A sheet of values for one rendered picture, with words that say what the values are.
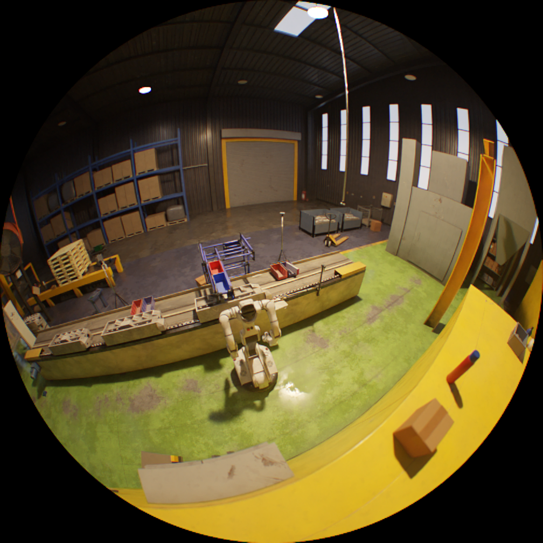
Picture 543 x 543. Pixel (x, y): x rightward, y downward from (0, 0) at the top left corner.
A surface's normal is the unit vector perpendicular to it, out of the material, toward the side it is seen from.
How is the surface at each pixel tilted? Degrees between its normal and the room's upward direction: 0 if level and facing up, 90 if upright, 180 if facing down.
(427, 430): 0
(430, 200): 90
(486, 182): 90
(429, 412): 0
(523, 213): 90
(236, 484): 0
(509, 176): 90
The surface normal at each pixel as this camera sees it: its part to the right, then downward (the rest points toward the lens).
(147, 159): 0.43, 0.48
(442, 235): -0.90, 0.24
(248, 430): -0.01, -0.84
